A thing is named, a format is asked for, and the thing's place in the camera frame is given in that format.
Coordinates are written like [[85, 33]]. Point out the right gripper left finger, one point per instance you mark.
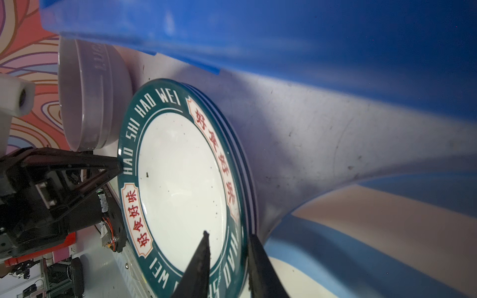
[[195, 281]]

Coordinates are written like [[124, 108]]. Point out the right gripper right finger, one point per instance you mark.
[[263, 280]]

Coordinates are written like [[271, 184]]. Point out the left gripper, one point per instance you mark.
[[47, 194]]

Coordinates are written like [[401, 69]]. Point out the green rim text plate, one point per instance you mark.
[[184, 174]]

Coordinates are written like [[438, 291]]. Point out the blue striped plate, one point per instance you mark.
[[410, 236]]

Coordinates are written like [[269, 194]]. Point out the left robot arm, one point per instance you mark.
[[17, 100]]

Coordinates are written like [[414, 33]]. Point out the blue plastic bin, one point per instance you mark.
[[419, 54]]

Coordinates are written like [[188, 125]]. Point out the lilac bowl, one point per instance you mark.
[[94, 89]]

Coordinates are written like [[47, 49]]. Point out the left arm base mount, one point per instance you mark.
[[115, 237]]

